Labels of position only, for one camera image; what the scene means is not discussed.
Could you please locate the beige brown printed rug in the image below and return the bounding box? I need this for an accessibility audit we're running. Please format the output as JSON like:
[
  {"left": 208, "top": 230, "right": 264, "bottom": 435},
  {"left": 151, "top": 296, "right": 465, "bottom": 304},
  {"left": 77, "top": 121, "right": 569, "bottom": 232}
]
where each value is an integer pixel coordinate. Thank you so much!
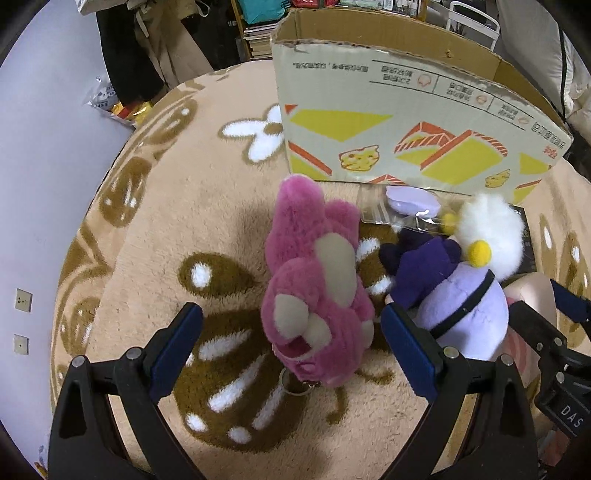
[{"left": 48, "top": 62, "right": 591, "bottom": 480}]

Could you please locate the pink plush bear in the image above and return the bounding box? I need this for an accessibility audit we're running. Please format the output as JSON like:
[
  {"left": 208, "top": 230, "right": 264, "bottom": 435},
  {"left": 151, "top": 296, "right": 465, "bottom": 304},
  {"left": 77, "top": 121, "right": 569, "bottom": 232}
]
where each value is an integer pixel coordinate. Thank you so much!
[{"left": 260, "top": 174, "right": 376, "bottom": 387}]

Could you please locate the dark hanging garment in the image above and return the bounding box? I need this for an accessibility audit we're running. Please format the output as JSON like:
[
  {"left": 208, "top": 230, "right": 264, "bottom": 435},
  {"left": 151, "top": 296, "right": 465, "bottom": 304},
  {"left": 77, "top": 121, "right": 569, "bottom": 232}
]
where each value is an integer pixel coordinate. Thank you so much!
[{"left": 95, "top": 0, "right": 169, "bottom": 104}]

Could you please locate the white metal rack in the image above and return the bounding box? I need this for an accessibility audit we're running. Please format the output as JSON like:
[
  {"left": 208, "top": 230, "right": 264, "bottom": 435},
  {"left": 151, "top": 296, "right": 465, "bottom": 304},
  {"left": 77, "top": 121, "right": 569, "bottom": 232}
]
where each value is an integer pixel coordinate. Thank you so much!
[{"left": 447, "top": 1, "right": 502, "bottom": 51}]

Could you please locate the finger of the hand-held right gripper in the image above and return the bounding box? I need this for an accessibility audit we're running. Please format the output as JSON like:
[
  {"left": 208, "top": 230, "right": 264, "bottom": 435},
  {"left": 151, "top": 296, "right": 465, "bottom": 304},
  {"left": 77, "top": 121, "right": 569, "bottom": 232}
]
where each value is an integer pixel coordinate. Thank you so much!
[
  {"left": 507, "top": 301, "right": 570, "bottom": 370},
  {"left": 550, "top": 280, "right": 591, "bottom": 325}
]

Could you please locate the black flat board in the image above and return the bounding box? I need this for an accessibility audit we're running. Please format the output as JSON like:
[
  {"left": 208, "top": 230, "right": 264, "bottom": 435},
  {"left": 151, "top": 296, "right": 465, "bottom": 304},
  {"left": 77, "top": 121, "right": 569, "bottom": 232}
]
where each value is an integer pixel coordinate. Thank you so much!
[{"left": 501, "top": 204, "right": 540, "bottom": 284}]

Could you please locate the clear bag with purple pad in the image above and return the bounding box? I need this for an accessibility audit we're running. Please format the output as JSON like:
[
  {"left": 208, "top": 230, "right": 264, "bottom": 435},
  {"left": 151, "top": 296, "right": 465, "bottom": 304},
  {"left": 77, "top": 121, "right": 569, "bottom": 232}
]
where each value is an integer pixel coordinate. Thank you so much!
[{"left": 358, "top": 185, "right": 458, "bottom": 232}]

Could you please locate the pale pink plush toy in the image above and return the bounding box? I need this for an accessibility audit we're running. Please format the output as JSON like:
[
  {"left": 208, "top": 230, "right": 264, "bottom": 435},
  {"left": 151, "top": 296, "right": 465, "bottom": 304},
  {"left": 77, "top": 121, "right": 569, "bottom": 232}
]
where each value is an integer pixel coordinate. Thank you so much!
[{"left": 501, "top": 273, "right": 561, "bottom": 398}]

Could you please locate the dark purple plush toy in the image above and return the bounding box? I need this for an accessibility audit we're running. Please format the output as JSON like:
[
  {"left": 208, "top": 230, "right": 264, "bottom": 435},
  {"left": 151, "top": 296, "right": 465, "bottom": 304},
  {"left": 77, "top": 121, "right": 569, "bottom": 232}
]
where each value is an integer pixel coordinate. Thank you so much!
[{"left": 379, "top": 227, "right": 462, "bottom": 311}]

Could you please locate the plastic bag of snacks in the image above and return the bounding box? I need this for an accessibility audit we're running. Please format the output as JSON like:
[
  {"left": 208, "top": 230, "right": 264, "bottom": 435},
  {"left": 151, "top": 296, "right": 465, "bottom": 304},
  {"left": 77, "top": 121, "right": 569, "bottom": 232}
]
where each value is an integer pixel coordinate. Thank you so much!
[{"left": 85, "top": 76, "right": 155, "bottom": 126}]

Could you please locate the printed cardboard box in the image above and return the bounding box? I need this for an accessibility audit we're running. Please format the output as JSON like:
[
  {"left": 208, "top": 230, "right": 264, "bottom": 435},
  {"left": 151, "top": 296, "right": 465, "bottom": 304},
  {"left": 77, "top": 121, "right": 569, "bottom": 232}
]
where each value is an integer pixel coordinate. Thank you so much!
[{"left": 270, "top": 7, "right": 574, "bottom": 205}]

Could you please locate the white puffer jacket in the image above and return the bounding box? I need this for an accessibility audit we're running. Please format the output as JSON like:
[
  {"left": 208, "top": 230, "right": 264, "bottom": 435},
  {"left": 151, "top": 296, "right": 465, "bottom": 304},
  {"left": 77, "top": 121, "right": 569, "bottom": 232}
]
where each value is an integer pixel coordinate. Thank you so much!
[{"left": 496, "top": 0, "right": 591, "bottom": 134}]

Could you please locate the lavender plush duck white hair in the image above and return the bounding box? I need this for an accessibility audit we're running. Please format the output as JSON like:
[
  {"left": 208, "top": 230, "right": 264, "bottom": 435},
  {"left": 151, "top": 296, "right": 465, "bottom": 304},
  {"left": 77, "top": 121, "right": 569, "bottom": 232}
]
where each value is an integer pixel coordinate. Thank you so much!
[{"left": 411, "top": 193, "right": 527, "bottom": 360}]

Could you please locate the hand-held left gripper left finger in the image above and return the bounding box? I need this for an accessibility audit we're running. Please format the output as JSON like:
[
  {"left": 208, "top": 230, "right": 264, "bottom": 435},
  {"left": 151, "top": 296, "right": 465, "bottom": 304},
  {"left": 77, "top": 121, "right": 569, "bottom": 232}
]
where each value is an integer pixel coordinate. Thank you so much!
[{"left": 47, "top": 302, "right": 206, "bottom": 480}]

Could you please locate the beige hanging coat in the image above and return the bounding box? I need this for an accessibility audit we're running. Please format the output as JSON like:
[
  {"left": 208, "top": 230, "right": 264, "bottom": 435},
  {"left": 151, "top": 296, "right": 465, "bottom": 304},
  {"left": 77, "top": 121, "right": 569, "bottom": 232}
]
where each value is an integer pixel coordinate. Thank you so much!
[{"left": 134, "top": 0, "right": 215, "bottom": 88}]

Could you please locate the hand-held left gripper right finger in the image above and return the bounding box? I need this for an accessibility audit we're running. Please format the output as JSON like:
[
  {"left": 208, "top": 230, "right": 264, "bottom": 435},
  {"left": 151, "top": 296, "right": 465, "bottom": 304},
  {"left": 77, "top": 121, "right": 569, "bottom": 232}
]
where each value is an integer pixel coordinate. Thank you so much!
[{"left": 379, "top": 304, "right": 540, "bottom": 480}]

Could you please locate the stack of books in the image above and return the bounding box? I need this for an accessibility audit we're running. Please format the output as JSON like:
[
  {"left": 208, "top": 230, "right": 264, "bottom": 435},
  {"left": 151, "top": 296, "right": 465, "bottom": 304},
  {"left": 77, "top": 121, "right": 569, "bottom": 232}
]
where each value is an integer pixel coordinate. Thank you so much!
[{"left": 241, "top": 23, "right": 278, "bottom": 61}]

